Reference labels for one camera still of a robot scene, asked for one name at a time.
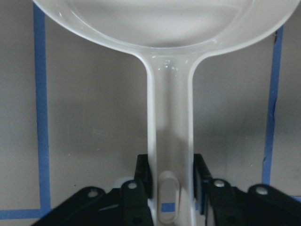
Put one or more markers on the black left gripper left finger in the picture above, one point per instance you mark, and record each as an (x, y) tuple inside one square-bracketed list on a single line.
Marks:
[(92, 206)]

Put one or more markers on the beige plastic dustpan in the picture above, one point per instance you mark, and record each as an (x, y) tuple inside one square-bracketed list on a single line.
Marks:
[(171, 38)]

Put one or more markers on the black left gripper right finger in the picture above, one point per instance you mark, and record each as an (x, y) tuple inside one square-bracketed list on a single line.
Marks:
[(225, 205)]

